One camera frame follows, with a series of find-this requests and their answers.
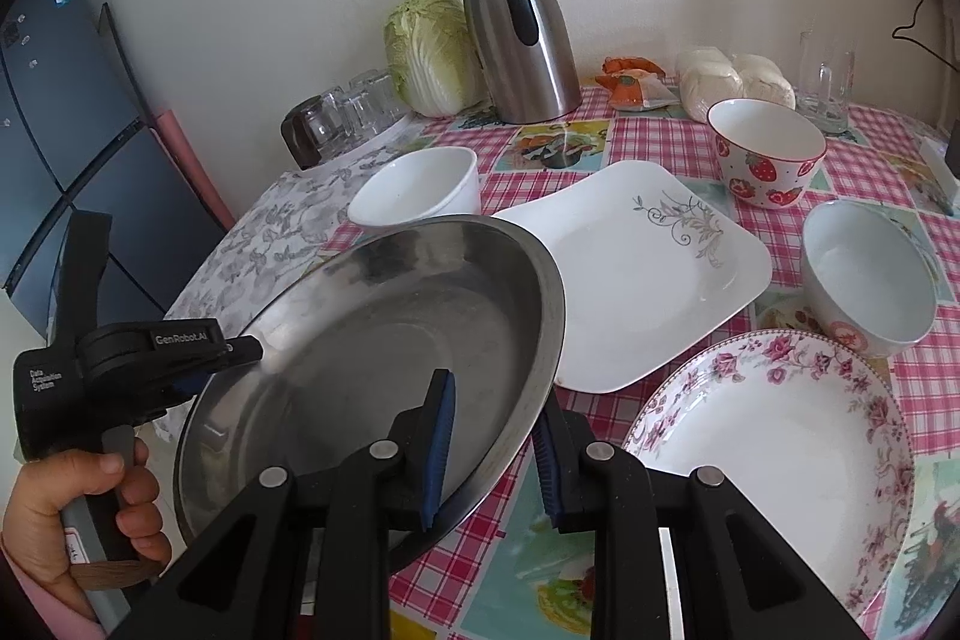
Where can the pink floral round plate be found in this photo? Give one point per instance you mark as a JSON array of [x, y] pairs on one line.
[[809, 432]]

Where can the stainless steel thermos jug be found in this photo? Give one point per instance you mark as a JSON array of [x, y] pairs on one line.
[[526, 57]]

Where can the grey floral towel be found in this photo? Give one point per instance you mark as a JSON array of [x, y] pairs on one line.
[[288, 230]]

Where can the pink checkered tablecloth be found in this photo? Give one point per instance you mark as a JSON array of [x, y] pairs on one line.
[[795, 323]]

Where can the light blue bowl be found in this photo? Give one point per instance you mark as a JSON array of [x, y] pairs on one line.
[[867, 285]]

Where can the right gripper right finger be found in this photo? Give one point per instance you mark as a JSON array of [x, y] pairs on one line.
[[737, 577]]

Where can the white rectangular floral plate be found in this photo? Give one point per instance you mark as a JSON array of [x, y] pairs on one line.
[[649, 268]]

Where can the glass teapot black handle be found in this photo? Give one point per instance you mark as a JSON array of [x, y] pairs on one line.
[[313, 131]]

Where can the dark blue refrigerator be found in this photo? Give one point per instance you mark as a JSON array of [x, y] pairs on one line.
[[76, 138]]

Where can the clear glass mug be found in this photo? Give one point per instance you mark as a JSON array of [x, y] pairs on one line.
[[825, 76]]

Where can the napa cabbage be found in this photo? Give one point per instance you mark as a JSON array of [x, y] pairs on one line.
[[431, 58]]

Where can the person left hand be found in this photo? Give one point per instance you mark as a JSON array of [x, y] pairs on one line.
[[33, 535]]

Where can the bag of steamed buns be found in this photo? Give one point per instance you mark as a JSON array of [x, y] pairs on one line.
[[707, 76]]

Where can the strawberry pattern bowl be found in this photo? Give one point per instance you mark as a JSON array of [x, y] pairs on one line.
[[767, 154]]

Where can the small white bowl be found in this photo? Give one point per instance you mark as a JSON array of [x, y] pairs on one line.
[[423, 184]]

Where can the orange snack packet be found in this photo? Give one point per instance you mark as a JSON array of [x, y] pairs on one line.
[[635, 84]]

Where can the upturned clear glass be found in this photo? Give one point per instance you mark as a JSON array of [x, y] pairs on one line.
[[374, 104]]

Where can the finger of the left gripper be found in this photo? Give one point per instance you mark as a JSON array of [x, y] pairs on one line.
[[238, 352]]

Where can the stainless steel round pan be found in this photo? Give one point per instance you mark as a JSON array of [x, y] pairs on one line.
[[350, 345]]

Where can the white power strip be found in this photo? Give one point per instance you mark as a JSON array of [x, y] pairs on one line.
[[934, 154]]

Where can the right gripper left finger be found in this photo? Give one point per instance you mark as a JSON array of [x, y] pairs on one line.
[[327, 532]]

